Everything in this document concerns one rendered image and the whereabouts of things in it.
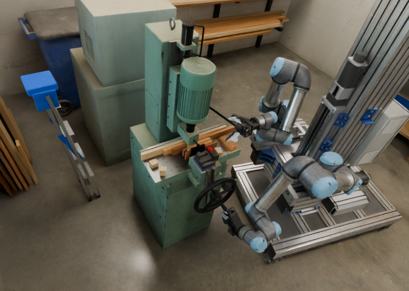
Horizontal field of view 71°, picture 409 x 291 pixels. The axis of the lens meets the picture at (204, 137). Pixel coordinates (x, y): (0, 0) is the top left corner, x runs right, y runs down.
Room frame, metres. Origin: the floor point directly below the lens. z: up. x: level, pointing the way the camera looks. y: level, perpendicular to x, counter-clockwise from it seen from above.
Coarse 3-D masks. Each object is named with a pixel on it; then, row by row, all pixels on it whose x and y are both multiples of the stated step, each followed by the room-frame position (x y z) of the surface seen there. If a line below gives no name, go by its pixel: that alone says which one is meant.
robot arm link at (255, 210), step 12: (300, 156) 1.01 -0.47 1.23; (288, 168) 0.97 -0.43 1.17; (300, 168) 0.94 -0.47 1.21; (276, 180) 0.96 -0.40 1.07; (288, 180) 0.95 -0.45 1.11; (264, 192) 0.95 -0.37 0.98; (276, 192) 0.93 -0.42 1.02; (252, 204) 0.94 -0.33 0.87; (264, 204) 0.90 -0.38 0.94; (252, 216) 0.88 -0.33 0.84; (264, 216) 0.88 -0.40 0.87
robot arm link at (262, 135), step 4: (260, 128) 1.35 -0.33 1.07; (264, 128) 1.34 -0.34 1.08; (268, 128) 1.35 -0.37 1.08; (272, 128) 1.38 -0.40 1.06; (256, 132) 1.37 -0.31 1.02; (260, 132) 1.35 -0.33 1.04; (264, 132) 1.34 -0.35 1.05; (268, 132) 1.35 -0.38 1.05; (272, 132) 1.35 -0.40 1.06; (256, 136) 1.36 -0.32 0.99; (260, 136) 1.34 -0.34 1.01; (264, 136) 1.34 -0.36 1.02; (268, 136) 1.33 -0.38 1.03; (272, 136) 1.33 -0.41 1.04; (260, 140) 1.34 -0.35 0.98; (264, 140) 1.35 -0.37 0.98; (272, 140) 1.33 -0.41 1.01
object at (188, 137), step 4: (180, 124) 1.29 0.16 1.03; (184, 124) 1.30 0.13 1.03; (180, 128) 1.27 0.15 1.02; (184, 128) 1.26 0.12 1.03; (180, 132) 1.27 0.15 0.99; (184, 132) 1.23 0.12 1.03; (196, 132) 1.25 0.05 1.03; (184, 136) 1.23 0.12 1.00; (188, 136) 1.20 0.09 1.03; (192, 136) 1.21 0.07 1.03; (196, 136) 1.22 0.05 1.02; (184, 140) 1.22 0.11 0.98; (188, 140) 1.20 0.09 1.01; (192, 140) 1.21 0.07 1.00; (196, 140) 1.23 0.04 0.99; (188, 144) 1.19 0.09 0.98
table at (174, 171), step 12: (156, 156) 1.12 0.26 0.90; (168, 156) 1.14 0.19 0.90; (180, 156) 1.16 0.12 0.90; (228, 156) 1.26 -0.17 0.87; (144, 168) 1.04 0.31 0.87; (156, 168) 1.04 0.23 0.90; (168, 168) 1.05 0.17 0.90; (180, 168) 1.07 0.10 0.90; (156, 180) 0.95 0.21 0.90; (168, 180) 0.99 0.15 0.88; (192, 180) 1.03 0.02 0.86
